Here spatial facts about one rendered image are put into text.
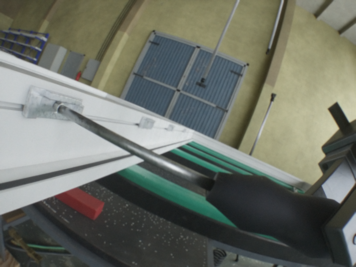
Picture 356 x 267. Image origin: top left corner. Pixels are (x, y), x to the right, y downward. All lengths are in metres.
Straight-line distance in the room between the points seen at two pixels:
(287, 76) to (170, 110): 4.75
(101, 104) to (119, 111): 0.04
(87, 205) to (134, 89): 6.67
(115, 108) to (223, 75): 6.65
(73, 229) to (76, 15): 10.70
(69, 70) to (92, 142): 9.07
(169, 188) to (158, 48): 7.25
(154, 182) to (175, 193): 0.03
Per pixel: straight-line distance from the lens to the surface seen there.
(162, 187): 0.23
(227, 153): 1.34
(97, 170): 0.17
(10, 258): 1.10
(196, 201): 0.23
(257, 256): 0.91
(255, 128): 6.37
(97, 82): 7.56
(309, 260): 0.34
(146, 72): 7.13
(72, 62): 9.29
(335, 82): 9.15
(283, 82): 7.50
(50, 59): 9.74
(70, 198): 0.57
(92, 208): 0.55
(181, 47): 7.23
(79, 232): 0.52
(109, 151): 0.22
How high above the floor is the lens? 0.94
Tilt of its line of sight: 3 degrees down
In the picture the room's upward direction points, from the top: 24 degrees clockwise
